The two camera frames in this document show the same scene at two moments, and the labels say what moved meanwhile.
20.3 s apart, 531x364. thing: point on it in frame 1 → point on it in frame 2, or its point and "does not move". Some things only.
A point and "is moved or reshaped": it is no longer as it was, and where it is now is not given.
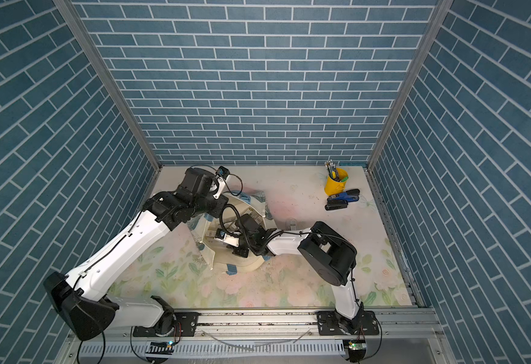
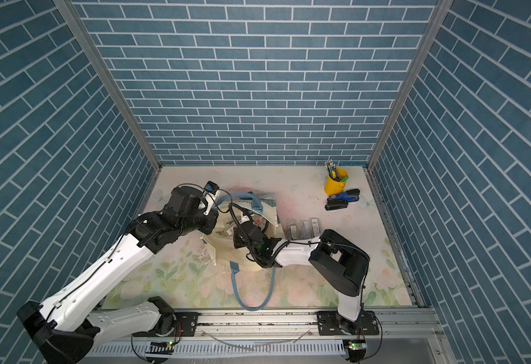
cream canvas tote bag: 221,253 is moved or reshaped
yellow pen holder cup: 334,187 does not move
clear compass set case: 290,224 does not move
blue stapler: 350,195 does not move
